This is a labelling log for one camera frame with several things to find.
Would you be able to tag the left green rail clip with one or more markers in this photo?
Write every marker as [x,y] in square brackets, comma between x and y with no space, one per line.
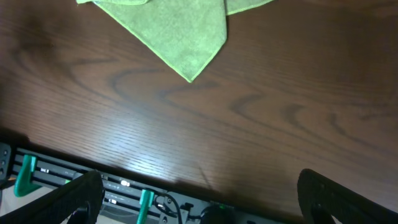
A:
[24,185]

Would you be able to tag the light green microfiber cloth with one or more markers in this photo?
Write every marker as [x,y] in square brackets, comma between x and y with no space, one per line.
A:
[185,34]

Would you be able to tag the green rail clip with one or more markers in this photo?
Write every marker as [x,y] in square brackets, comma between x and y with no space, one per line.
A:
[24,185]
[146,201]

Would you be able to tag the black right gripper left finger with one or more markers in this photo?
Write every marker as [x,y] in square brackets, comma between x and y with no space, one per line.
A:
[78,201]

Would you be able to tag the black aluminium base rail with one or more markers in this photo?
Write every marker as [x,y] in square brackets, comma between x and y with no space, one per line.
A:
[122,195]

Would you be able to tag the right green rail clip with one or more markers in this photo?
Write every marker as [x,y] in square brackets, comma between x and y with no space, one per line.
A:
[146,201]

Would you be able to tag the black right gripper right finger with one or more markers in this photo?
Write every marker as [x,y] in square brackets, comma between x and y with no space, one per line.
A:
[322,200]

